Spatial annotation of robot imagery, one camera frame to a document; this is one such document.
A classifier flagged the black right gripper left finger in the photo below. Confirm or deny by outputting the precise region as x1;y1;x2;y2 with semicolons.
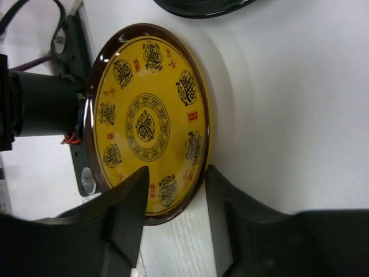
1;166;149;276

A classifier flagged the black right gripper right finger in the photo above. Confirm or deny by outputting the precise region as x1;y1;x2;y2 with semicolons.
205;166;368;276

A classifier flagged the yellow plate with brown rim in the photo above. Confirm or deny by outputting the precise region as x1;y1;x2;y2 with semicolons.
84;23;212;226

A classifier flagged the black plate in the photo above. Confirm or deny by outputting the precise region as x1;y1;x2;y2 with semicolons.
154;0;255;19

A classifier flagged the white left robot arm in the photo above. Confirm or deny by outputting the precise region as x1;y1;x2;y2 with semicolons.
1;55;83;151

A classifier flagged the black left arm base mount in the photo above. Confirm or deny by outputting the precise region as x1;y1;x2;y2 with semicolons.
51;12;99;197

